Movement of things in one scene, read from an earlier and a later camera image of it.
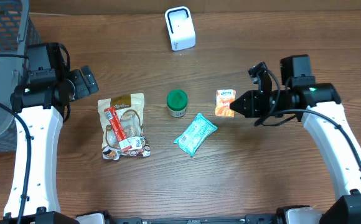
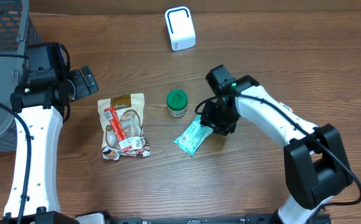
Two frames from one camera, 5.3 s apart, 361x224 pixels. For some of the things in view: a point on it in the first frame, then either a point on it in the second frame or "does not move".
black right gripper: (251, 99) to (208, 120)
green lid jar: (177, 102) does not move
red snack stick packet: (117, 127) does not move
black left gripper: (81, 88) does not move
